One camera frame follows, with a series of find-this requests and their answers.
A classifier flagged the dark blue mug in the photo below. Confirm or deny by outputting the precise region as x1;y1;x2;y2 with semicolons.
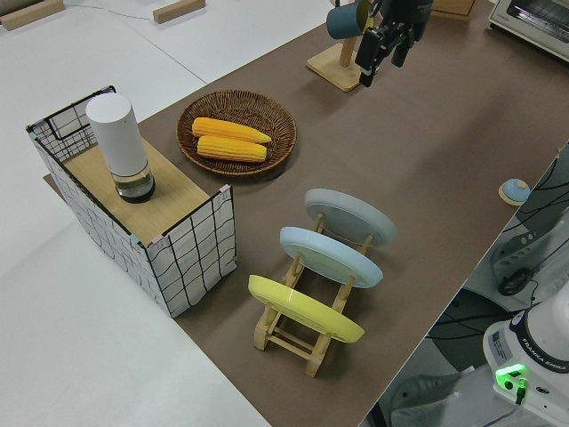
325;0;374;40

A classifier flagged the white toaster oven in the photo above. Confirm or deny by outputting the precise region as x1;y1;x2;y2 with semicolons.
485;0;569;63

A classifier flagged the wooden block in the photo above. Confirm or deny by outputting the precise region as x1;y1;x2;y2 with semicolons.
152;0;207;24
0;0;65;31

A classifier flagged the blue service bell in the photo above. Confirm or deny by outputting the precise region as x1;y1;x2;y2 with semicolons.
498;177;530;206

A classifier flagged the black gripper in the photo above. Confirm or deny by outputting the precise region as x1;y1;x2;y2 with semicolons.
355;0;435;88

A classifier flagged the brown table mat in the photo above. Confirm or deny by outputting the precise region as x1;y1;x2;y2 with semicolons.
43;0;569;427

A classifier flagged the thin blue wire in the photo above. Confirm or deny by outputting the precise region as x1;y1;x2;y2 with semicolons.
66;0;155;21

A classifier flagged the white cylinder bottle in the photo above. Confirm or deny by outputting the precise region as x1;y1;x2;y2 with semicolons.
85;95;157;205

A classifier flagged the yellow corn cob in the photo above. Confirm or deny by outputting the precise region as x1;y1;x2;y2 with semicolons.
196;135;268;164
191;117;273;146

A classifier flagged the gray plate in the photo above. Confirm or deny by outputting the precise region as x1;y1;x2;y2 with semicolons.
303;188;397;249

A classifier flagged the wooden plate rack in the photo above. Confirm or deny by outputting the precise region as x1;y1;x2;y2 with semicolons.
252;212;374;379

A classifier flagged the coiled black cable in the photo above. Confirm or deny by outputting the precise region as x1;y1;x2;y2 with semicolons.
497;269;534;297

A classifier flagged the brown wicker basket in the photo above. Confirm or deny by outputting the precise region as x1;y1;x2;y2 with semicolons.
176;90;298;178

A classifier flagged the yellow plate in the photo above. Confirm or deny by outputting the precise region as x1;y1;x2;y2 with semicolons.
247;274;366;344

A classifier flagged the wooden box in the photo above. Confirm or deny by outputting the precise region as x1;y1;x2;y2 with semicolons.
430;0;477;21

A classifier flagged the light blue plate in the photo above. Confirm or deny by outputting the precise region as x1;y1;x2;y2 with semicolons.
279;226;384;290

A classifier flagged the wire grid shelf wooden board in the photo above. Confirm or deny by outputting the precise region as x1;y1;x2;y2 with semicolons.
25;85;237;319

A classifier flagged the wooden mug tree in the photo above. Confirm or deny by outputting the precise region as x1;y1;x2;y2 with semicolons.
306;0;381;93

